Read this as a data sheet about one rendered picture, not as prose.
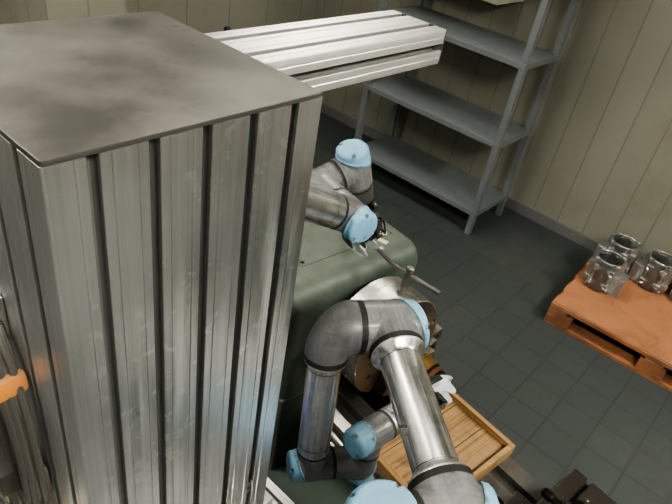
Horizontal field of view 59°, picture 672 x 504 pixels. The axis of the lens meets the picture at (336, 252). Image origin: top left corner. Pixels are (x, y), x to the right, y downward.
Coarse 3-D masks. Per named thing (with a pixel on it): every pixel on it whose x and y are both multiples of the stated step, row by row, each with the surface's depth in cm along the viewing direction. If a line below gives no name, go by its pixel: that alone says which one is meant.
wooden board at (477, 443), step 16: (448, 416) 174; (464, 416) 174; (480, 416) 173; (464, 432) 170; (480, 432) 171; (496, 432) 169; (384, 448) 161; (400, 448) 162; (464, 448) 165; (480, 448) 166; (496, 448) 167; (512, 448) 166; (384, 464) 155; (400, 464) 158; (480, 464) 162; (496, 464) 163; (400, 480) 151
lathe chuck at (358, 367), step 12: (384, 288) 160; (396, 288) 161; (408, 288) 164; (420, 300) 160; (432, 312) 168; (348, 360) 157; (360, 360) 155; (348, 372) 159; (360, 372) 158; (372, 372) 163; (360, 384) 162; (372, 384) 167
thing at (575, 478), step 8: (576, 472) 154; (568, 480) 151; (576, 480) 152; (584, 480) 152; (560, 488) 149; (568, 488) 149; (576, 488) 150; (584, 488) 152; (592, 488) 151; (560, 496) 147; (568, 496) 148; (576, 496) 150; (584, 496) 148; (592, 496) 149; (600, 496) 149; (608, 496) 149
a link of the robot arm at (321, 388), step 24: (336, 312) 122; (360, 312) 122; (312, 336) 124; (336, 336) 121; (360, 336) 121; (312, 360) 124; (336, 360) 123; (312, 384) 128; (336, 384) 129; (312, 408) 130; (312, 432) 133; (288, 456) 140; (312, 456) 136; (312, 480) 140
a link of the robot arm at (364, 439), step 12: (372, 420) 139; (384, 420) 139; (348, 432) 136; (360, 432) 135; (372, 432) 136; (384, 432) 138; (396, 432) 140; (348, 444) 137; (360, 444) 134; (372, 444) 136; (384, 444) 139; (360, 456) 135; (372, 456) 139
